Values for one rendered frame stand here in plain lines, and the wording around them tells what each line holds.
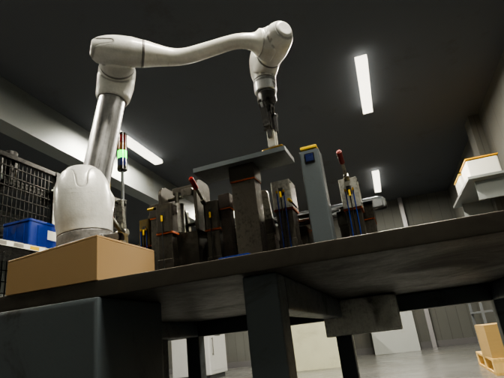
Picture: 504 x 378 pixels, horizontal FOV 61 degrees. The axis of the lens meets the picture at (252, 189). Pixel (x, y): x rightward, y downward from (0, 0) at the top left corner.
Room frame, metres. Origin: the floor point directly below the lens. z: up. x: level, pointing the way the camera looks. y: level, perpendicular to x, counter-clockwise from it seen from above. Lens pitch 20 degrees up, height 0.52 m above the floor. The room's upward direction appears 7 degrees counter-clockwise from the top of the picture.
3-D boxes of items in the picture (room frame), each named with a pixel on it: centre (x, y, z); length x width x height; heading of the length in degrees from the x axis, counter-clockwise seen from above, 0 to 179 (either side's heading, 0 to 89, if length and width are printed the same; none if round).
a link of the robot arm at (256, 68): (1.45, -0.10, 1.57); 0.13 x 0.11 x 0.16; 20
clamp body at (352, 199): (1.55, -0.37, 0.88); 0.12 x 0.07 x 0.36; 162
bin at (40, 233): (2.00, 1.05, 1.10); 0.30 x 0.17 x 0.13; 163
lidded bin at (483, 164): (4.86, -2.75, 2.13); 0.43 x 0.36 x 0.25; 164
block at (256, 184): (1.51, 0.02, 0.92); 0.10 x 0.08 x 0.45; 72
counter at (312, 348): (8.41, -1.01, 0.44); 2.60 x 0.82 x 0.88; 164
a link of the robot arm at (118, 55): (1.29, 0.44, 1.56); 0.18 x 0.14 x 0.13; 110
